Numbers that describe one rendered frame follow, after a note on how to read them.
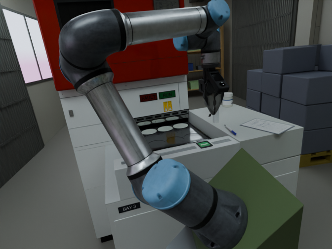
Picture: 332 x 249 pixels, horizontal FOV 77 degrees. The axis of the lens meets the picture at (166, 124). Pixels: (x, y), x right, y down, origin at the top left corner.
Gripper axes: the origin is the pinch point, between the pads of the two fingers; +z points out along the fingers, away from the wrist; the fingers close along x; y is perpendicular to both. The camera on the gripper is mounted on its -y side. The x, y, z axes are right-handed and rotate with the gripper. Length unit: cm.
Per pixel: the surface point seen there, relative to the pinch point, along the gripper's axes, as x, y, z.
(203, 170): 7.9, -4.0, 24.3
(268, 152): -25.3, -4.0, 23.3
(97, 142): 55, 59, 25
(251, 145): -15.9, -4.0, 17.4
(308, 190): -123, 51, 111
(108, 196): 49, 0, 29
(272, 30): -282, 291, -49
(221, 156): -0.9, -4.0, 19.4
